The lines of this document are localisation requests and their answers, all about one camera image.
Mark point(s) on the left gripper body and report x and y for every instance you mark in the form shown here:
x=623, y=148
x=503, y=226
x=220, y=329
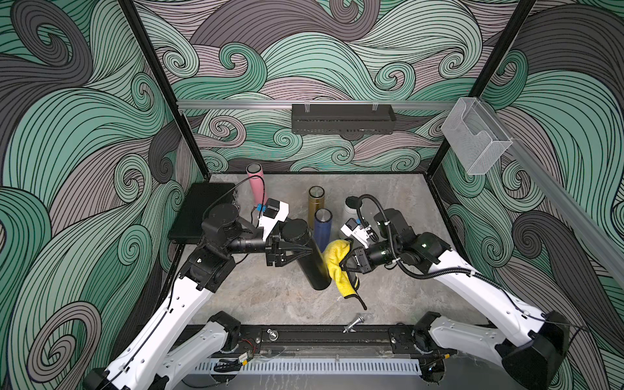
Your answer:
x=240, y=245

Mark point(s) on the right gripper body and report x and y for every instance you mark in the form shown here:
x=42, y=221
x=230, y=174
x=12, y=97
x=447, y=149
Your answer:
x=376, y=253

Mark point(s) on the black thermos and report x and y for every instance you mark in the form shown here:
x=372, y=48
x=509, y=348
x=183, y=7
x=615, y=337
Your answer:
x=297, y=232

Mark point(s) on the yellow grey cleaning cloth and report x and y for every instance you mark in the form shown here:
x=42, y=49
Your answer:
x=335, y=252

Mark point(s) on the pink thermos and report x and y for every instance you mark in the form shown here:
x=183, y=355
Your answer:
x=254, y=172

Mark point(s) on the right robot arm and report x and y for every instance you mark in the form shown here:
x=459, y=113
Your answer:
x=528, y=343

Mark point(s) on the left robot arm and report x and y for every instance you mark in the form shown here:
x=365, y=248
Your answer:
x=152, y=360

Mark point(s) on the blue thermos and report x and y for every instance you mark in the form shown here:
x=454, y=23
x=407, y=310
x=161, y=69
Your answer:
x=322, y=228

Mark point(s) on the white thermos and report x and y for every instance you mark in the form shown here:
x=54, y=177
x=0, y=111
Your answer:
x=351, y=203

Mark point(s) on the gold thermos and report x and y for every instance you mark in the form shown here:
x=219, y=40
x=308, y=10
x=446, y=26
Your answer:
x=316, y=201

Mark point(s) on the black hard case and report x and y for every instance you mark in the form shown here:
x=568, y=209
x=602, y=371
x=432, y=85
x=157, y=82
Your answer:
x=187, y=228

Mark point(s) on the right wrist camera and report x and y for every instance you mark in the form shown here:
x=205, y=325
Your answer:
x=365, y=235

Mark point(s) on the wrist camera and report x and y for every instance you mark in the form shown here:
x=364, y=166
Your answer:
x=272, y=213
x=365, y=235

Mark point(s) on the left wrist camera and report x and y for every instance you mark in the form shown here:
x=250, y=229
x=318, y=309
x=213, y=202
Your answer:
x=272, y=213

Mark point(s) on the silver bolt on rail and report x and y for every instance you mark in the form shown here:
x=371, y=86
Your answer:
x=353, y=323

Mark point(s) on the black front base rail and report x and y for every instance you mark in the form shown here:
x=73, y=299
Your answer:
x=403, y=335

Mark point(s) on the silver knob on rail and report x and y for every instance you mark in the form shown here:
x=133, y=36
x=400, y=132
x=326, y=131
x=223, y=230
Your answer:
x=273, y=334

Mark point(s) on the white slotted cable duct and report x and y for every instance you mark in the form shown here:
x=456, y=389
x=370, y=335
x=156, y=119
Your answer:
x=331, y=366

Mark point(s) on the black wall shelf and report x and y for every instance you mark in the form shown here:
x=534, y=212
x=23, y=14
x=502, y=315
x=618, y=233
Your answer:
x=343, y=119

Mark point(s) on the clear acrylic wall holder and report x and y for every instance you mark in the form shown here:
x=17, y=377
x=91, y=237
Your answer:
x=476, y=135

